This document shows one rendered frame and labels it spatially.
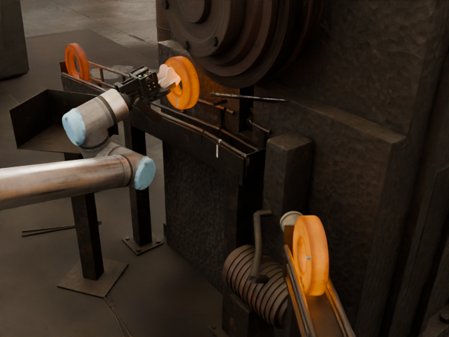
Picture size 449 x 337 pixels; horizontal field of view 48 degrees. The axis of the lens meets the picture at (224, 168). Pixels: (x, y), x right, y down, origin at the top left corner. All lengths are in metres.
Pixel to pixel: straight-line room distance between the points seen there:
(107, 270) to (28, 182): 1.02
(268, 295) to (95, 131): 0.62
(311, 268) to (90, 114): 0.73
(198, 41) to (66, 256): 1.23
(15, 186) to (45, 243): 1.21
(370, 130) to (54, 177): 0.71
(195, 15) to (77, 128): 0.43
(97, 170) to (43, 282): 0.92
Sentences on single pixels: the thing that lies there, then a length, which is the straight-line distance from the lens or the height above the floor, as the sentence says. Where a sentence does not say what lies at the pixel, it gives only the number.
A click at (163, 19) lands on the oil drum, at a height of 0.37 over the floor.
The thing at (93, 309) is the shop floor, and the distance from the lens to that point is 1.95.
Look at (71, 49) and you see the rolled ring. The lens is 2.34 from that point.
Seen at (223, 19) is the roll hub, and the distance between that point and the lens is 1.17.
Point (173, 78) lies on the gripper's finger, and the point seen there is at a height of 0.85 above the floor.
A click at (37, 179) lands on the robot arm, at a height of 0.79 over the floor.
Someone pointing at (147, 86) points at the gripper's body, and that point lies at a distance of 1.44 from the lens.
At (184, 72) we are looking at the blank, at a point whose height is 0.87.
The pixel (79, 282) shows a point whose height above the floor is 0.01.
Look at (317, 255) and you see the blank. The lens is 0.96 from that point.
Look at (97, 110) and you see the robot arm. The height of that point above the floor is 0.82.
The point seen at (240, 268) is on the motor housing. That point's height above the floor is 0.52.
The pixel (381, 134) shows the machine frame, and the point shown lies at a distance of 1.17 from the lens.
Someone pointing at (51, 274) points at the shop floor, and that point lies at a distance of 2.13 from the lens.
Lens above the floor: 1.35
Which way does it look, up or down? 29 degrees down
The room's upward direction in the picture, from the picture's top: 1 degrees clockwise
